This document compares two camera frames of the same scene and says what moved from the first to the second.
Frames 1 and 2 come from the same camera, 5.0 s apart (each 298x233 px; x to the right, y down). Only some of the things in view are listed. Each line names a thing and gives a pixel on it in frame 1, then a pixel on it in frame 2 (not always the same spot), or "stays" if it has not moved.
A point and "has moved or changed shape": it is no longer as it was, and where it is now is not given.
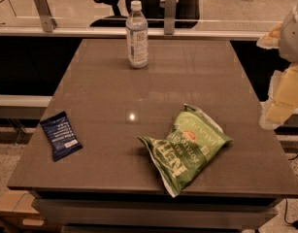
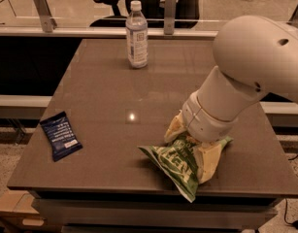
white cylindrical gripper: x=292 y=42 → x=204 y=124
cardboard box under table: x=16 y=213 stays
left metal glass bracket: x=43 y=8 stays
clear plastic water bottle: x=137 y=35 stays
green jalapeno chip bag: x=178 y=158 has moved or changed shape
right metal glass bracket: x=170 y=11 stays
